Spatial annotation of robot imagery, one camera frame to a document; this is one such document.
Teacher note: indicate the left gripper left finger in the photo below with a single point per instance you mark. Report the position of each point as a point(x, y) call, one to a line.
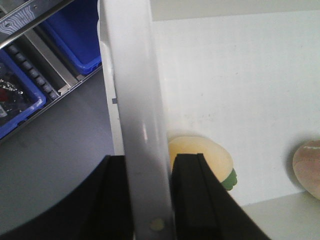
point(98, 209)

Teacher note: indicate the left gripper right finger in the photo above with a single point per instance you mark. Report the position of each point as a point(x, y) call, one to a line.
point(203, 209)

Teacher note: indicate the cream round plush toy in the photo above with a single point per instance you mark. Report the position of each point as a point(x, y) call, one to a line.
point(218, 158)

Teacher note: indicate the pink peach plush toy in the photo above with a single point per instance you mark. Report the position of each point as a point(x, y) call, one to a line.
point(306, 167)

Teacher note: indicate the white plastic tote box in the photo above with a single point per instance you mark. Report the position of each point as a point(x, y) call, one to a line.
point(243, 73)

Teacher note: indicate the blue bin lower middle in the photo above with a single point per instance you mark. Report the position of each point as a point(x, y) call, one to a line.
point(36, 96)

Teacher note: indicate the blue bin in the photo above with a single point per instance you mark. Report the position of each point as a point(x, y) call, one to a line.
point(73, 29)
point(36, 96)

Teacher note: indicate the plastic bag of parts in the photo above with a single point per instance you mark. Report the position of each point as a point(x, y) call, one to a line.
point(13, 98)

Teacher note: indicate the lower roller track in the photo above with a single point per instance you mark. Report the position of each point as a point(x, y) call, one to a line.
point(32, 72)

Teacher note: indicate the blue bin lower right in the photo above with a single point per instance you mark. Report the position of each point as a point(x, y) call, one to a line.
point(73, 29)

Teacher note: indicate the lower shelf front rail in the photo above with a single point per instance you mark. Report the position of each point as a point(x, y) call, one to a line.
point(19, 16)

